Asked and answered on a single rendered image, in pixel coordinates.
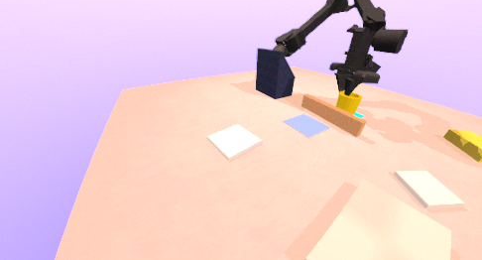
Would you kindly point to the yellow rectangular block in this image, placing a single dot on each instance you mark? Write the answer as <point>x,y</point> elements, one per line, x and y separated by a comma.
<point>467,142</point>

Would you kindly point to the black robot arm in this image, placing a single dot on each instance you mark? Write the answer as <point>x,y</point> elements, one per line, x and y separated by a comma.
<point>373,33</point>

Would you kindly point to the yellow cup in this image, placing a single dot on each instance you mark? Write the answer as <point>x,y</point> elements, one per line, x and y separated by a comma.
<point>348,104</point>

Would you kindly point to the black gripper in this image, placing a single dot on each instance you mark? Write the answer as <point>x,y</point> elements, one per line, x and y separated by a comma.
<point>352,73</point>

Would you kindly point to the orange curved bar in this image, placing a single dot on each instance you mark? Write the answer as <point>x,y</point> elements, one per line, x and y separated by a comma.
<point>340,118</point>

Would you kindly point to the white flat square pad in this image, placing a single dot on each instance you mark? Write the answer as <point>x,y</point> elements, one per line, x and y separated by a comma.
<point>233,141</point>

